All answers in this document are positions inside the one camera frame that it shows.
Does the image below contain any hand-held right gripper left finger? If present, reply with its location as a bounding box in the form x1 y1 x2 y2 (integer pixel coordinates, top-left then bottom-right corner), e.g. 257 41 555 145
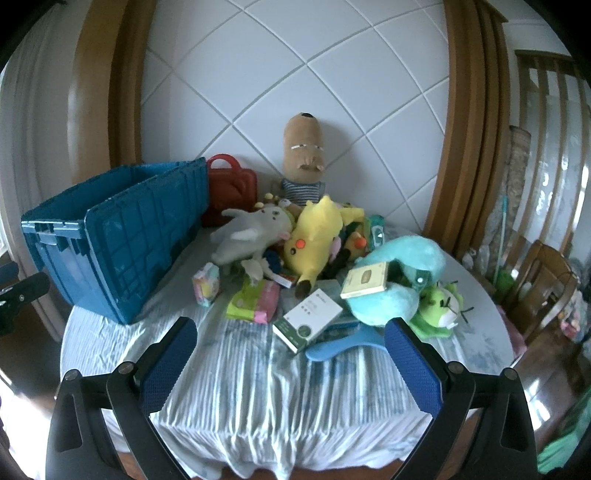
46 316 199 480

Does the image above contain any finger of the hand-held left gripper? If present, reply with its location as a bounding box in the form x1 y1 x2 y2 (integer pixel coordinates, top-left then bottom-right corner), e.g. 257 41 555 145
0 271 49 339

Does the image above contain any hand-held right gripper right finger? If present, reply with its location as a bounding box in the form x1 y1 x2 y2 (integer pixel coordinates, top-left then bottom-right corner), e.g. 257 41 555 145
384 318 540 480

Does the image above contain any cream box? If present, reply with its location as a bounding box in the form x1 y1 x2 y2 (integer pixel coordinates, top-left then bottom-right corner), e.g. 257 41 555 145
340 261 393 300

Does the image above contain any pink green tissue packet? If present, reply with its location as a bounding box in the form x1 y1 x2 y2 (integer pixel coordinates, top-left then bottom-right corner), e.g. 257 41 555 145
225 279 281 324

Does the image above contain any teal neck pillow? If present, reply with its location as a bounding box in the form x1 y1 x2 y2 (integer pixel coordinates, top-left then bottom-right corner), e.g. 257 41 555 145
346 235 448 328

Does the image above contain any blue plastic crate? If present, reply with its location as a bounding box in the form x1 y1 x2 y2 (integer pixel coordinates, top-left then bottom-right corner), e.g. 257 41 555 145
21 157 211 325

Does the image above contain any orange black toy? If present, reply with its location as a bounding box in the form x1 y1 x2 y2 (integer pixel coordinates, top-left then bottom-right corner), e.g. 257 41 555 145
346 230 371 259

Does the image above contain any grey rabbit plush toy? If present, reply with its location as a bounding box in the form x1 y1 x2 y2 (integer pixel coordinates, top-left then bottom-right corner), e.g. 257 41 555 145
210 203 294 266

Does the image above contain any yellow plush toy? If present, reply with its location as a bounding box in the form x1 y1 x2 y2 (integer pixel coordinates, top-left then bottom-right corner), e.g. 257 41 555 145
283 195 365 298

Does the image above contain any green frog plush toy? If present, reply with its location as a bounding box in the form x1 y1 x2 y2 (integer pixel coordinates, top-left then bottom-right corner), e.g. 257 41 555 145
409 281 472 340

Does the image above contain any blue plastic hanger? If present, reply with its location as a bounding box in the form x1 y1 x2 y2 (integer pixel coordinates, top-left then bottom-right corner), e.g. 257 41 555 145
305 330 386 362

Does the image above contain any small pastel tissue packet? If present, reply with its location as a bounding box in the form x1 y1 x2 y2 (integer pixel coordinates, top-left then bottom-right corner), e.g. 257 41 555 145
192 262 221 308

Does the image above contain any striped tablecloth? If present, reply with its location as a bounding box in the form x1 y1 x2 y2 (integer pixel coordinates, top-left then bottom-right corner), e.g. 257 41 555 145
60 222 518 476

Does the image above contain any white green box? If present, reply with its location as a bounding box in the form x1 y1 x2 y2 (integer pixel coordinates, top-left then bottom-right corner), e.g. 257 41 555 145
272 288 345 354

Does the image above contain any small white plush toy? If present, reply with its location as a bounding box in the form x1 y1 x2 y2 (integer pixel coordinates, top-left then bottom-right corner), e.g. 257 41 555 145
241 258 278 283

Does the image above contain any green mop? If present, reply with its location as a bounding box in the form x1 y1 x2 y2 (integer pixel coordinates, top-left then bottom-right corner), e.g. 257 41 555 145
489 194 515 296

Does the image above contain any green wipes packet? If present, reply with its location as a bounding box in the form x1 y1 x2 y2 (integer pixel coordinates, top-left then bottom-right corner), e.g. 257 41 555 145
365 215 387 252

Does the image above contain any wooden chair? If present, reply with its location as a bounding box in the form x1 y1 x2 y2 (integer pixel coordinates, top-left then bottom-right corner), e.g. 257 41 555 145
501 240 580 344

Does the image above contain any green cloth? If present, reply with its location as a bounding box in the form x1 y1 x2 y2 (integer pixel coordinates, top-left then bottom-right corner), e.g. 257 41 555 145
538 397 591 476

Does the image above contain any white curtain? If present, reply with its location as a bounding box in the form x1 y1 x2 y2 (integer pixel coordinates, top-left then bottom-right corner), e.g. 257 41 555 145
0 28 81 217

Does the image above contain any red plastic toy case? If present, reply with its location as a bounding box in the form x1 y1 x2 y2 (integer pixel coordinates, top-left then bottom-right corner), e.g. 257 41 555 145
205 154 258 227

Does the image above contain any brown plush toy striped shirt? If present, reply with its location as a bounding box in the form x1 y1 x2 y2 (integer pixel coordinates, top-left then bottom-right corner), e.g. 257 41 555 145
279 112 328 206

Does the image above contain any wooden window grille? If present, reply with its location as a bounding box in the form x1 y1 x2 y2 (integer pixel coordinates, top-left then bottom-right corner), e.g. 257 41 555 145
515 48 591 259

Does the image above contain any wooden door frame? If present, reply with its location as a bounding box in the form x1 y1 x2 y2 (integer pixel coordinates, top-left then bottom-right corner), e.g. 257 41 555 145
422 0 509 259
67 0 158 169

